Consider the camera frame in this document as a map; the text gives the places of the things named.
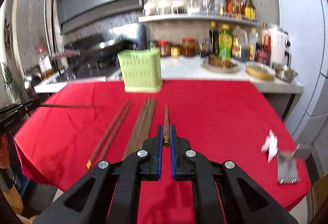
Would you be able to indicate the gold-capped brown chopstick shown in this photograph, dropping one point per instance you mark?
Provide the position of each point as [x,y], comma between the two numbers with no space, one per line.
[166,128]

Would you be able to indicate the small yellow label jar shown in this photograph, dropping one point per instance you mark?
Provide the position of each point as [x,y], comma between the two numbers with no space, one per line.
[175,51]

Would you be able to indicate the plate of brown food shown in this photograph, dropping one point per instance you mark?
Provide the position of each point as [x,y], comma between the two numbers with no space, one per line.
[219,65]

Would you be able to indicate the tall brown sauce bottle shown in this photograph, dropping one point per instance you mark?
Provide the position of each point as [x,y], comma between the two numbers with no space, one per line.
[249,10]

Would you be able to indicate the dark brown chopstick bundle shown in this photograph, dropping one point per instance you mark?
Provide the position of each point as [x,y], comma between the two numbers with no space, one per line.
[141,128]

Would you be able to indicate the green label bottle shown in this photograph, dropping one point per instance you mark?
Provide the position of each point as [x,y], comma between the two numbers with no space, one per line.
[225,42]

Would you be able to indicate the reddish brown chopstick pair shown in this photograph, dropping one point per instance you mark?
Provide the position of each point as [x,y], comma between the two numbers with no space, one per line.
[102,148]

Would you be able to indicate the white jug bottle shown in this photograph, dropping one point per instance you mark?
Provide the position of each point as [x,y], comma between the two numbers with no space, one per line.
[240,48]

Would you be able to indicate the white kitchen appliance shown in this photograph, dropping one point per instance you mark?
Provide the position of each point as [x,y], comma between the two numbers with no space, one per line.
[279,44]

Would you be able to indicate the red tablecloth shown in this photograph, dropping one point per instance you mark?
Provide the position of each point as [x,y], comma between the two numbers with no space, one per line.
[224,120]

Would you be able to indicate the white crumpled paper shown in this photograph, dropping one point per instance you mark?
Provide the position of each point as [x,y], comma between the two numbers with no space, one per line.
[270,146]

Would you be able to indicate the glass jar red lid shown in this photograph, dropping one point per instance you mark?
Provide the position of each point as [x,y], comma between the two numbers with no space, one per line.
[193,6]

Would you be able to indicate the steel bowl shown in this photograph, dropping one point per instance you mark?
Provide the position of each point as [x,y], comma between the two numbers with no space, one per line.
[284,73]

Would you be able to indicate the cooking oil bottle red cap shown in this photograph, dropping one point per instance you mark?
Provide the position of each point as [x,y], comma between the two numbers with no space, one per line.
[45,64]

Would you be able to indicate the yellow bowl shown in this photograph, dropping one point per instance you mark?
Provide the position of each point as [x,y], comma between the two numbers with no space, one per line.
[260,71]

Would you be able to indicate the white refrigerator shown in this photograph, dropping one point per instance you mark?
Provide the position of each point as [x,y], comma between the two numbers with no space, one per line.
[305,21]

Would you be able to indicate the brown sauce jar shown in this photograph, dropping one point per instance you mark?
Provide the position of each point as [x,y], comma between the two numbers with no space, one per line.
[188,47]

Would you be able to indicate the wall shelf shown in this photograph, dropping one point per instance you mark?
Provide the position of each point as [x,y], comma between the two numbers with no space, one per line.
[202,17]

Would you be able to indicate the green plastic utensil holder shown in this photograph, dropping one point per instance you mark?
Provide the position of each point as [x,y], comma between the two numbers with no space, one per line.
[141,70]

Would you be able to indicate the dark soy sauce bottle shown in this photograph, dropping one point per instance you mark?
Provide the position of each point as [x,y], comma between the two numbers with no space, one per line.
[213,33]

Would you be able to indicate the red label dark bottle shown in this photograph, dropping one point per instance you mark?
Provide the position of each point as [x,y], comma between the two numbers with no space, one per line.
[263,46]

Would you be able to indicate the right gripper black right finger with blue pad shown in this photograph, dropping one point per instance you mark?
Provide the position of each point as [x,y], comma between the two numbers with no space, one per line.
[222,192]

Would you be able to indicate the steel wok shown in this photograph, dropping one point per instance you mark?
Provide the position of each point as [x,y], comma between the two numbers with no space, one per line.
[100,50]

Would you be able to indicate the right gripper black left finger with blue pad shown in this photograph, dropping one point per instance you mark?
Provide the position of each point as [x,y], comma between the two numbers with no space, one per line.
[109,192]

